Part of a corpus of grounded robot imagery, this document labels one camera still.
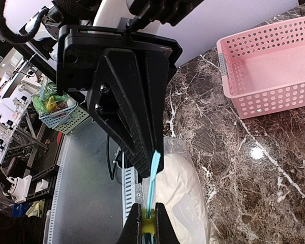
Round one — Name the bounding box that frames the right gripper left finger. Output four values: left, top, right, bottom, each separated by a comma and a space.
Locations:
116, 203, 142, 244

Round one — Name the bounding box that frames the background basket of toys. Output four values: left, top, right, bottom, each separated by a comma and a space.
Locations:
32, 76, 89, 135

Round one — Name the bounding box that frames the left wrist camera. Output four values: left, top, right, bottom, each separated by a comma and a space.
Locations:
126, 0, 203, 28

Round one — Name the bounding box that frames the pink perforated plastic basket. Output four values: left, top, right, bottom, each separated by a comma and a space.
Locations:
217, 16, 305, 119

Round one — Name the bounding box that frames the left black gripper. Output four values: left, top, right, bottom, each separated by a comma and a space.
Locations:
56, 25, 182, 178

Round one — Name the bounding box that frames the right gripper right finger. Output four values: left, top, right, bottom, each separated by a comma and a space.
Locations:
154, 203, 179, 244

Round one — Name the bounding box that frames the white toy bun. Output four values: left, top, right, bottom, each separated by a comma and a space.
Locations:
152, 154, 210, 244

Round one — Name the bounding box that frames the white slotted cable duct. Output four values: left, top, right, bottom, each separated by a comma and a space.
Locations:
42, 135, 71, 243

